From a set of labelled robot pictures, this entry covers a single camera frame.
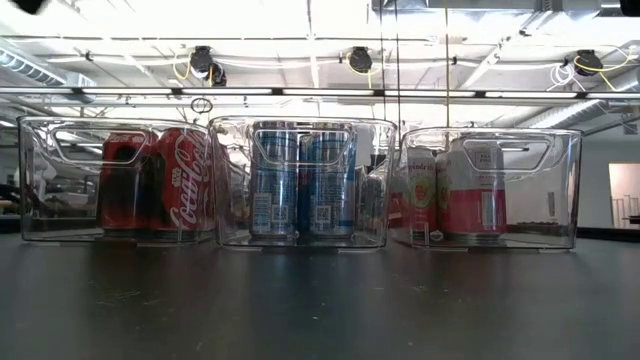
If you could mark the ribbed metal air duct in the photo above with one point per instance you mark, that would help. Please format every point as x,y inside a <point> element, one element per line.
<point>30,67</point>

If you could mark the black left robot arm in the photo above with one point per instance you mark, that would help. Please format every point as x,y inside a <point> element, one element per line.
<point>30,5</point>

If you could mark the blue silver Red Bull can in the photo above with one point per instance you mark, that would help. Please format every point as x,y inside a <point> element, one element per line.
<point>274,190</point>
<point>327,190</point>

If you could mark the horizontal metal crossbar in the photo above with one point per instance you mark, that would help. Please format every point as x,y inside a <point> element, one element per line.
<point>300,91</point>

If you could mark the red Coca-Cola can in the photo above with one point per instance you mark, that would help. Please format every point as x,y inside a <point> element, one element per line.
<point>187,185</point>
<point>125,200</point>

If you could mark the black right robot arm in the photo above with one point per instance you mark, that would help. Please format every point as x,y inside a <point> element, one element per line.
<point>631,6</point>

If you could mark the white red Spindrift can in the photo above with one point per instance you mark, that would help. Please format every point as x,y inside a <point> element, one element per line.
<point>422,192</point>
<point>470,210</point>

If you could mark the clear plastic storage bin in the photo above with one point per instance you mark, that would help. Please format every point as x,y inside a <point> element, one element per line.
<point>230,230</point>
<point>545,225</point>
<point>60,225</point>

